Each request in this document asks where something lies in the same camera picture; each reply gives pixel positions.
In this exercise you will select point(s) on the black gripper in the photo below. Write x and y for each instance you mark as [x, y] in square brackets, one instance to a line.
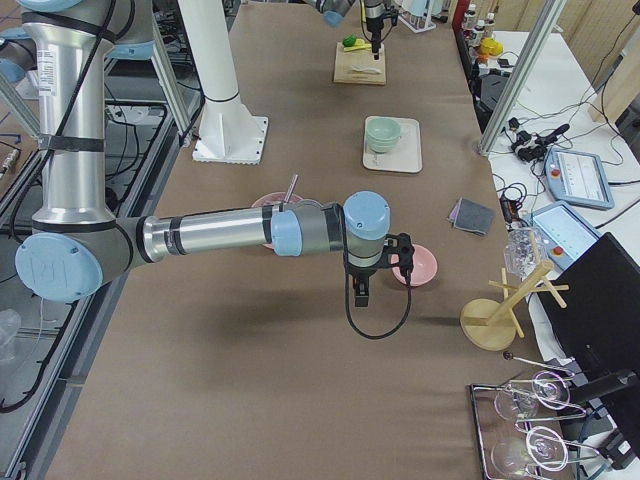
[372, 20]
[361, 274]

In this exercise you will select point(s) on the white ceramic spoon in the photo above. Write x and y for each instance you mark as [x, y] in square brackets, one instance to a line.
[368, 70]

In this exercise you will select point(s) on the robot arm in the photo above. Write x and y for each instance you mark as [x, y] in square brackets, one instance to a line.
[335, 11]
[77, 244]

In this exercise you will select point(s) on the mint green bowl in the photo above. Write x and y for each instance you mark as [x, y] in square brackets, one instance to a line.
[382, 134]

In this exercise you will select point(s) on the pink bowl with ice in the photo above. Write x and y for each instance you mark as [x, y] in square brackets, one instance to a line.
[283, 227]

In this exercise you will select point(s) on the green lime toy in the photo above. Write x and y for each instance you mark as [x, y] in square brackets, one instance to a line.
[349, 41]

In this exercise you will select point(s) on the wooden cutting board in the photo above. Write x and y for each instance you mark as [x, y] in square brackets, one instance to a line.
[344, 60]

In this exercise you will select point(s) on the metal ice scoop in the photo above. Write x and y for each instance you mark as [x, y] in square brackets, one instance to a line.
[291, 190]

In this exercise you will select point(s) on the cream rabbit tray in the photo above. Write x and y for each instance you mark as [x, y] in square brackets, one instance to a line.
[404, 157]

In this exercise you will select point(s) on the grey purple folded cloth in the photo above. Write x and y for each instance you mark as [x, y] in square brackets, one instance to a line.
[472, 217]

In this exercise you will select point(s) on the wooden cup tree stand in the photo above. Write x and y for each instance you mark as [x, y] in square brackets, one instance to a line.
[492, 325]

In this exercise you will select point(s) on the clear glass cup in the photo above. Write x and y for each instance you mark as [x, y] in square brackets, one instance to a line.
[524, 251]

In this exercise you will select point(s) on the lower blue teach pendant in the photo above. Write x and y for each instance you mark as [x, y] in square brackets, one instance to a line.
[566, 234]

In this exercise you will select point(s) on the blue teach pendant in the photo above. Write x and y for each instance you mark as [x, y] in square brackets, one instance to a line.
[578, 178]
[566, 234]

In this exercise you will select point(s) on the far wine glass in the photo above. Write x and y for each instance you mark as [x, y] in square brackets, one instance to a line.
[522, 399]

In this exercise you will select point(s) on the wine glass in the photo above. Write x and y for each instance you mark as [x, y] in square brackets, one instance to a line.
[522, 399]
[530, 455]

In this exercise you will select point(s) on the upper blue teach pendant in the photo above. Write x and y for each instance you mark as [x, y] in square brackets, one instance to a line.
[578, 178]

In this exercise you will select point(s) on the black monitor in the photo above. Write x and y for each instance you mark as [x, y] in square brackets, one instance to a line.
[599, 326]

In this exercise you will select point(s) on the near wine glass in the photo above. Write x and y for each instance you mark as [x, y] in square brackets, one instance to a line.
[530, 455]

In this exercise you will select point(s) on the white wire cup rack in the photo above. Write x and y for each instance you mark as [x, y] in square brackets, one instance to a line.
[417, 14]

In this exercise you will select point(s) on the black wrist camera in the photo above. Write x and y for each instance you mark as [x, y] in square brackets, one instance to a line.
[399, 252]

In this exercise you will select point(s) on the aluminium frame post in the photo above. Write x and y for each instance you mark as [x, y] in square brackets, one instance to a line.
[533, 46]

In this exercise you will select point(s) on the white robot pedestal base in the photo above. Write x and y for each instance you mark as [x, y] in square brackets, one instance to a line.
[228, 132]

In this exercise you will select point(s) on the black wire glass rack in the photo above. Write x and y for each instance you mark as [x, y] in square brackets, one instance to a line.
[490, 427]

